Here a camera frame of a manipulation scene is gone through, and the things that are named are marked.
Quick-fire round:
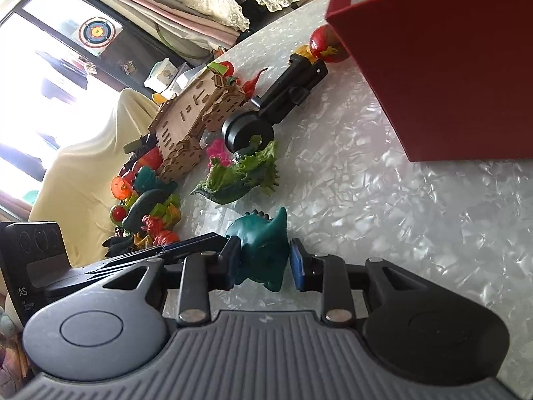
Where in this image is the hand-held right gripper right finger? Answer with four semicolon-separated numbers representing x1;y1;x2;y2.
290;237;422;327

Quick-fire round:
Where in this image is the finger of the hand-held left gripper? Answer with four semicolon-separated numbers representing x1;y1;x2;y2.
89;233;229;275

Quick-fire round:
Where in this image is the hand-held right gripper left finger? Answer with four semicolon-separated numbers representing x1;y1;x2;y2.
102;236;243;327

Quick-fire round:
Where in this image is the teal horned dinosaur toy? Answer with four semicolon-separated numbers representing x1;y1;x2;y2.
224;207;291;294

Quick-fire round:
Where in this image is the red box container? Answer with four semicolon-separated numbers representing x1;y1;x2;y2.
325;0;533;164

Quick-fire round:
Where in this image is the orange red dinosaur toy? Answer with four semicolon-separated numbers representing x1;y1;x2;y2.
141;214;181;247

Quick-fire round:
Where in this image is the black dinosaur toy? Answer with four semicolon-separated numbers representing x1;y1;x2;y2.
102;235;137;260

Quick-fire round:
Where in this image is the small teal dinosaur toy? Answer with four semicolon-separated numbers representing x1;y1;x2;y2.
132;166;178;196

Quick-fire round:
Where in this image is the green spiky dinosaur toy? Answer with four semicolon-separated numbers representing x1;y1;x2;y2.
190;139;279;206

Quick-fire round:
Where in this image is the orange transparent disc toy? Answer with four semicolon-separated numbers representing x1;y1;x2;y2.
110;174;139;201

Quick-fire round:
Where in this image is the pink toy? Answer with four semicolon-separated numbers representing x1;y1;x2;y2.
207;137;233;171

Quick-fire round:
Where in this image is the red tomato toy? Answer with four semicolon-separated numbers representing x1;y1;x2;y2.
142;147;164;172

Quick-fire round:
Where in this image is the cream cloth covered chair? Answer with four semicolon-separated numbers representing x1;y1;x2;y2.
28;88;168;268

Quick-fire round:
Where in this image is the wooden model house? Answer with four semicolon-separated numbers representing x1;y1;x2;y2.
148;70;247;182

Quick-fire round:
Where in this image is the small red dinosaur toy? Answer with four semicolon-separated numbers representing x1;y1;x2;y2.
243;67;269;97

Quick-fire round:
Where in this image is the white printed cup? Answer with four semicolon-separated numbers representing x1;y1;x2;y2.
145;58;179;91

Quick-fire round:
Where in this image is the red egg toy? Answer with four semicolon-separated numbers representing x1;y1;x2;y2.
308;25;351;66

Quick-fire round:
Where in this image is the archery target board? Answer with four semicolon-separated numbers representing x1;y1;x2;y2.
77;17;116;47

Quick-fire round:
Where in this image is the pale striped curtain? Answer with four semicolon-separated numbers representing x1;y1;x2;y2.
54;0;251;53

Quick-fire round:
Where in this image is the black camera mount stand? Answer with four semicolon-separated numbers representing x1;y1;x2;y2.
221;53;329;156

